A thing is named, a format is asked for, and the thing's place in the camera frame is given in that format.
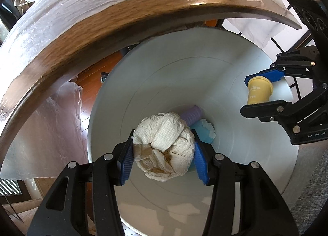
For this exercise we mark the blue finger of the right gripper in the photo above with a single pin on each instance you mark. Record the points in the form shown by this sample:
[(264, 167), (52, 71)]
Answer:
[(263, 111), (273, 75)]

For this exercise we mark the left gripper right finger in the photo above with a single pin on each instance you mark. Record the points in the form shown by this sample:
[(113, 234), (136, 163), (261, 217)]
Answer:
[(203, 156)]

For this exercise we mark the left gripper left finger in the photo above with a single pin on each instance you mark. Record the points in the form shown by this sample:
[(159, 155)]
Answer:
[(126, 159)]

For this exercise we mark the teal non-woven bag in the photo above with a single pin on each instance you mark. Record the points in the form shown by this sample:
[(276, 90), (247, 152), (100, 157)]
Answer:
[(204, 130)]

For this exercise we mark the paper towel wad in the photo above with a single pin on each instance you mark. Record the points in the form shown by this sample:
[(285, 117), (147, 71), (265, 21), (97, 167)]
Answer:
[(163, 146)]

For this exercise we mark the white paper screen divider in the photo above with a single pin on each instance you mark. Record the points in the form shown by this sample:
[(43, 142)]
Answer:
[(272, 37)]

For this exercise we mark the clear plastic table cover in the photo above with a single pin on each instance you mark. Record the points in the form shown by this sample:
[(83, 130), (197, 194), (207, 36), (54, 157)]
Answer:
[(57, 39)]

